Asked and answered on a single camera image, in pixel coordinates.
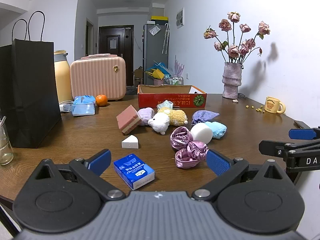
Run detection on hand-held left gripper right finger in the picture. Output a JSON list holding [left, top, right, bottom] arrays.
[[191, 149, 291, 202]]

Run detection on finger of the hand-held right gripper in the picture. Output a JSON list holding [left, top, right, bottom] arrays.
[[258, 140, 320, 159], [288, 127, 320, 141]]

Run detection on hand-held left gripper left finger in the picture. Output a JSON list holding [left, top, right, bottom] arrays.
[[32, 149, 126, 202]]

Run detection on light blue plush toy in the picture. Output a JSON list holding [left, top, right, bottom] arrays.
[[204, 121, 227, 139]]

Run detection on white wedge sponge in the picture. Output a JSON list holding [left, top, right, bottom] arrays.
[[121, 135, 141, 149]]

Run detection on white round sponge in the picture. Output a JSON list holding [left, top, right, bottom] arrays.
[[190, 123, 213, 145]]

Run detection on pink layered sponge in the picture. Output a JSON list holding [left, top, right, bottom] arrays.
[[116, 105, 142, 135]]

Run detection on purple sachet bag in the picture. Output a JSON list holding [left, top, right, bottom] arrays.
[[191, 110, 220, 125]]

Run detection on white and yellow llama plush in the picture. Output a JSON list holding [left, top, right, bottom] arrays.
[[147, 107, 188, 135]]

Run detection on teal plastic-wrapped item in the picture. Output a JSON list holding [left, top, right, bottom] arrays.
[[157, 100, 174, 110]]

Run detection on red cardboard box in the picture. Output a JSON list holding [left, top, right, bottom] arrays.
[[137, 84, 207, 108]]

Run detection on scattered yellow pellets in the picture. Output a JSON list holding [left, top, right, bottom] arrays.
[[246, 104, 265, 114]]

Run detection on yellow bear mug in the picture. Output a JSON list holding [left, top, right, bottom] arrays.
[[264, 96, 286, 115]]

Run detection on light blue tissue pack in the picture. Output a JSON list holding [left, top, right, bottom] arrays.
[[71, 95, 96, 117]]

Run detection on orange tangerine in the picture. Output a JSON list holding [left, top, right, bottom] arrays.
[[96, 94, 108, 107]]

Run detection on purple textured vase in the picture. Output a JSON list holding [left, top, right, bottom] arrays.
[[222, 62, 243, 99]]

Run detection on pink ribbed suitcase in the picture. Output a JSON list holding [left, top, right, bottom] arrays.
[[70, 53, 127, 101]]

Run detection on cream thermos bottle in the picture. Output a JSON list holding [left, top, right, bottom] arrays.
[[54, 50, 71, 105]]

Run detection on open cardboard box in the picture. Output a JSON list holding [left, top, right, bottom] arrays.
[[134, 66, 144, 85]]

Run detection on metal cart with bottles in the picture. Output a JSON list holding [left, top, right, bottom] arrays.
[[164, 75, 184, 86]]

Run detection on glass jar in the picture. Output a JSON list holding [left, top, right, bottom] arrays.
[[0, 116, 14, 165]]

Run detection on black paper bag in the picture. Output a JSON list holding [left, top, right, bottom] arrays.
[[0, 11, 62, 148]]

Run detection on dark brown door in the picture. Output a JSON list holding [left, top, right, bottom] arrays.
[[98, 25, 134, 87]]

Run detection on dried pink rose bouquet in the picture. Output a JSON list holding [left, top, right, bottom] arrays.
[[203, 11, 271, 65]]

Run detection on blue and yellow bag pile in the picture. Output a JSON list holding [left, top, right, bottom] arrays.
[[145, 61, 173, 80]]

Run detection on grey refrigerator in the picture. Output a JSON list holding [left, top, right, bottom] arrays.
[[143, 23, 169, 85]]

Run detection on folded pale umbrella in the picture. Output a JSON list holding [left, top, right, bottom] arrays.
[[162, 23, 170, 55]]

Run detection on white charger with cable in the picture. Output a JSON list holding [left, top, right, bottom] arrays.
[[59, 101, 75, 113]]

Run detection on purple feather wall decoration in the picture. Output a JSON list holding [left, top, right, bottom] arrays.
[[174, 55, 185, 77]]

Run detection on white wall electrical panel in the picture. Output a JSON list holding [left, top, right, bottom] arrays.
[[176, 7, 185, 29]]

